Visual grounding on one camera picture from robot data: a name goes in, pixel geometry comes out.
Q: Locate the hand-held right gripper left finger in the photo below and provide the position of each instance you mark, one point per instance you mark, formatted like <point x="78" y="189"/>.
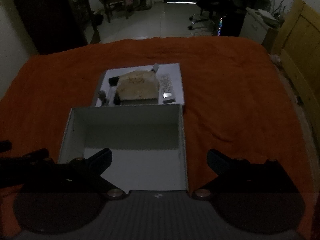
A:
<point x="103" y="159"/>

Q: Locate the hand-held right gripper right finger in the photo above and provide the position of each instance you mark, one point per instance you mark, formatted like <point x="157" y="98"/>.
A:
<point x="217" y="160"/>

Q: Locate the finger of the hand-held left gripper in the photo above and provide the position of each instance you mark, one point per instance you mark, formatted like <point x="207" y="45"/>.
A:
<point x="5" y="146"/>
<point x="27" y="158"/>

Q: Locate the white cardboard box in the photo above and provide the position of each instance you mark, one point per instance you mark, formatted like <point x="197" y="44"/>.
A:
<point x="130" y="130"/>

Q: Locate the clear tube with black cap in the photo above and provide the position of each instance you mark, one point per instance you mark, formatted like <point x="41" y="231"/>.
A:
<point x="111" y="97"/>

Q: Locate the white printed card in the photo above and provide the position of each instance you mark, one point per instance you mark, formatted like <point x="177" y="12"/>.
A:
<point x="168" y="86"/>

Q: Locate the white box lid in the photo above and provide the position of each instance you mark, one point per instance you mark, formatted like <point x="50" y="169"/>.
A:
<point x="175" y="75"/>

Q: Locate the orange blanket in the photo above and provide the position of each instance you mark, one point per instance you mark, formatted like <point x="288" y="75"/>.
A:
<point x="237" y="92"/>

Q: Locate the small black object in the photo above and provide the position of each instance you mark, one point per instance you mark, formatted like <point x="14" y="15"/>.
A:
<point x="113" y="80"/>

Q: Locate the beige patterned cloth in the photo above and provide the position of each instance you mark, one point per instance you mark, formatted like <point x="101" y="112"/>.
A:
<point x="138" y="85"/>

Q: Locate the small grey white tube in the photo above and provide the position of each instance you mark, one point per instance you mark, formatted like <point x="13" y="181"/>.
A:
<point x="155" y="68"/>

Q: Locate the white crumpled cloth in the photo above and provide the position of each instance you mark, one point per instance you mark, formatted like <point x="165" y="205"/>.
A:
<point x="276" y="59"/>

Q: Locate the computer tower with lights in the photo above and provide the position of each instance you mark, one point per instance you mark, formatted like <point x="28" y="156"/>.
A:
<point x="231" y="26"/>

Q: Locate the white cabinet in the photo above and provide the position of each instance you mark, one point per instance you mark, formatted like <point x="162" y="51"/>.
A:
<point x="253" y="27"/>

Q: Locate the dark wooden wardrobe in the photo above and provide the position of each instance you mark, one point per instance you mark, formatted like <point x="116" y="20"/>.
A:
<point x="45" y="12"/>

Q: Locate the wooden chair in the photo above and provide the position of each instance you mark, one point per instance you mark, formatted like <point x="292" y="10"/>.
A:
<point x="112" y="2"/>

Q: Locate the glass door cabinet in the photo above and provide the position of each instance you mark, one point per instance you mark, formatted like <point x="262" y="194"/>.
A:
<point x="77" y="2"/>

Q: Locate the black office chair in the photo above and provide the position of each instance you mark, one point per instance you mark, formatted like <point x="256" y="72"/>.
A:
<point x="212" y="0"/>

